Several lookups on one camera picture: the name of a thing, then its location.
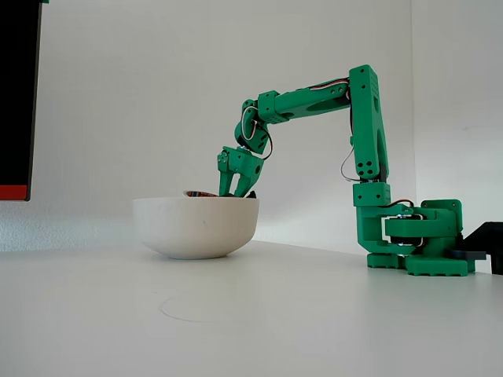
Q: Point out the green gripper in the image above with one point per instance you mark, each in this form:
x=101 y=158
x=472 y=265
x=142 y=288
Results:
x=244 y=165

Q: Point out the white masking tape roll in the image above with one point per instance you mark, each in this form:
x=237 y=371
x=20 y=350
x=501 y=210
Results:
x=200 y=193

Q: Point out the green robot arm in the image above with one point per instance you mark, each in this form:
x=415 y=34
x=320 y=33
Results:
x=369 y=129

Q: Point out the black cloth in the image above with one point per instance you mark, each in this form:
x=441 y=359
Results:
x=251 y=195

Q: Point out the white round bowl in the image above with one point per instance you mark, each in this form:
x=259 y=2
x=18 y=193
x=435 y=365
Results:
x=196 y=228

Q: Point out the black panel with red strip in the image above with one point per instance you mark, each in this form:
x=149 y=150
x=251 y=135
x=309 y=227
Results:
x=17 y=98

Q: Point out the black table clamp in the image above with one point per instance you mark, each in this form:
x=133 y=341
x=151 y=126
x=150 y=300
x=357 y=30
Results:
x=485 y=235

